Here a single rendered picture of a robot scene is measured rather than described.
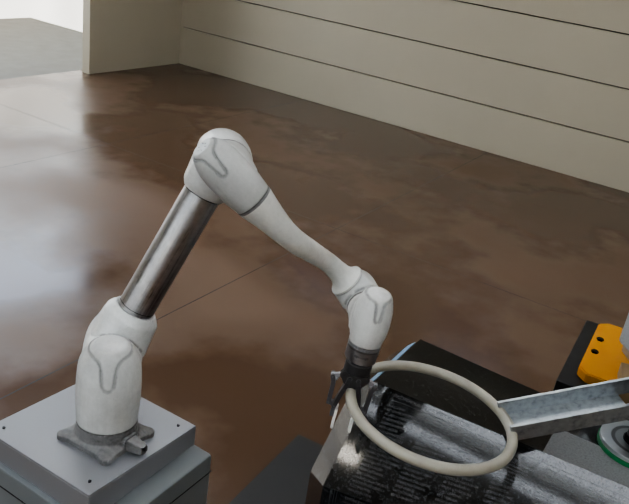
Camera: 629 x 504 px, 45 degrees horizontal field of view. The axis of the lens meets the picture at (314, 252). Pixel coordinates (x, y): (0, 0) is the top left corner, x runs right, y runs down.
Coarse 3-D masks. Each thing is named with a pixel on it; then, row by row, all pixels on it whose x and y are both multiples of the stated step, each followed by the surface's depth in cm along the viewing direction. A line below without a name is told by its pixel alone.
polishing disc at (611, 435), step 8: (608, 424) 229; (616, 424) 230; (624, 424) 230; (600, 432) 225; (608, 432) 225; (616, 432) 226; (624, 432) 226; (608, 440) 221; (616, 440) 222; (608, 448) 219; (616, 448) 218; (624, 448) 219; (624, 456) 215
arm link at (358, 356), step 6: (348, 342) 204; (348, 348) 203; (354, 348) 201; (360, 348) 200; (348, 354) 203; (354, 354) 202; (360, 354) 201; (366, 354) 201; (372, 354) 202; (378, 354) 205; (354, 360) 202; (360, 360) 202; (366, 360) 202; (372, 360) 203
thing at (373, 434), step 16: (384, 368) 225; (400, 368) 228; (416, 368) 229; (432, 368) 230; (464, 384) 227; (352, 400) 204; (496, 400) 221; (352, 416) 200; (368, 432) 194; (512, 432) 208; (384, 448) 191; (400, 448) 190; (512, 448) 201; (416, 464) 188; (432, 464) 188; (448, 464) 188; (464, 464) 190; (480, 464) 191; (496, 464) 193
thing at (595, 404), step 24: (600, 384) 219; (624, 384) 219; (504, 408) 218; (528, 408) 219; (552, 408) 219; (576, 408) 217; (600, 408) 209; (624, 408) 209; (528, 432) 209; (552, 432) 210
